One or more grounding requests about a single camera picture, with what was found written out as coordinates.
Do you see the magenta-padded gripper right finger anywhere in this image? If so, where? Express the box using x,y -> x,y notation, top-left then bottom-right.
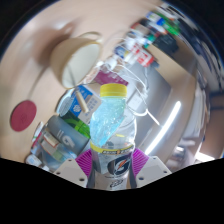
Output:
128,148 -> 173,189

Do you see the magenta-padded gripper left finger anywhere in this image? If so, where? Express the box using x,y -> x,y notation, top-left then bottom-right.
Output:
53,148 -> 96,188

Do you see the clear yellow-capped drink bottle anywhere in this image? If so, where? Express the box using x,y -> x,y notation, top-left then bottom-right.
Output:
89,83 -> 138,191

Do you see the grey shaker bottle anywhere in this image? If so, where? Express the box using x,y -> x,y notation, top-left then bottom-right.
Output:
46,114 -> 91,156

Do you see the white under-shelf light bar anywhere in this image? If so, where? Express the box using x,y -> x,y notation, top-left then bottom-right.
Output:
144,100 -> 183,156

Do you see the green plastic bottle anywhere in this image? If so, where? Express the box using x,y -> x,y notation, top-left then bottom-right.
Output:
61,111 -> 92,138

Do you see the flat round red coaster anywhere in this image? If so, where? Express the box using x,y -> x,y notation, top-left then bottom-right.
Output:
9,99 -> 38,133

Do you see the blue and white carton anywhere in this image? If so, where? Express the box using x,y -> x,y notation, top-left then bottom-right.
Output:
56,84 -> 103,125

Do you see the magenta paper pack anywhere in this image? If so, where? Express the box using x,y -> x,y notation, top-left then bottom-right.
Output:
94,64 -> 129,87

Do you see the red and white canister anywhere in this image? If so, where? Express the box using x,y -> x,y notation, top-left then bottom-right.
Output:
134,49 -> 156,68

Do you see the cream ceramic cup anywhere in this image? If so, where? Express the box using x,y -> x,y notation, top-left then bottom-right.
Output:
49,31 -> 104,90

